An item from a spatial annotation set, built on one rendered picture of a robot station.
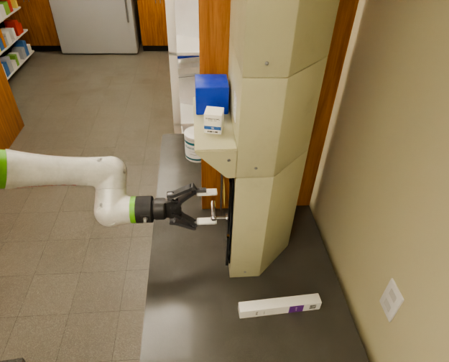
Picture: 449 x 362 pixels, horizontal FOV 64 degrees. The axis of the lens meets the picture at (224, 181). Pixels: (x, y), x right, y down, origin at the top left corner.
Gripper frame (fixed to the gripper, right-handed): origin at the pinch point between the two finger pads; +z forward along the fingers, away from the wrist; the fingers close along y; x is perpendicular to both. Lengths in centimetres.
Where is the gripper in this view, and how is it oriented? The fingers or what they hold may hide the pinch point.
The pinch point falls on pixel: (213, 207)
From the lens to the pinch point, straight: 123.7
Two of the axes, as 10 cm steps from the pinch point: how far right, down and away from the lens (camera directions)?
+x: -0.8, -6.3, 7.7
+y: 0.3, -7.7, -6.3
